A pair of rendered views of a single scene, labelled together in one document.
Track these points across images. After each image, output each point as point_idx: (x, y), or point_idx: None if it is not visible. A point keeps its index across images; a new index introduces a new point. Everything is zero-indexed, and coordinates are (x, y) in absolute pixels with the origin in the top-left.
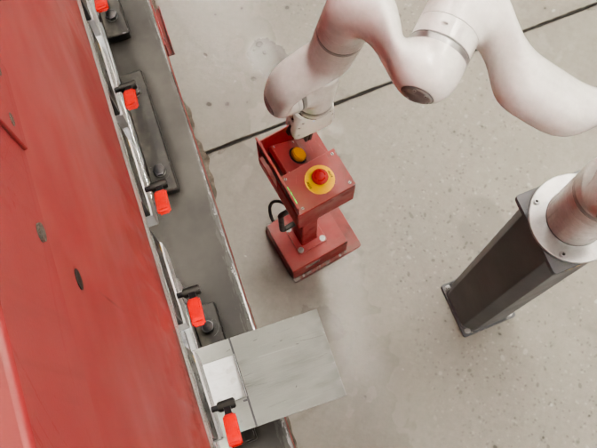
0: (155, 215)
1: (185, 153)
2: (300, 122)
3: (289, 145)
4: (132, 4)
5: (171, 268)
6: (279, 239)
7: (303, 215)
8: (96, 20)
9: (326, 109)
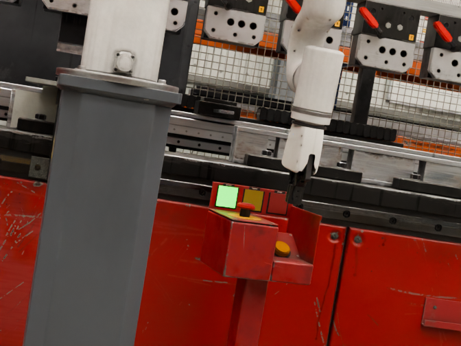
0: (209, 20)
1: (282, 171)
2: (291, 126)
3: (293, 250)
4: (432, 195)
5: (169, 20)
6: None
7: (208, 216)
8: (367, 53)
9: (296, 103)
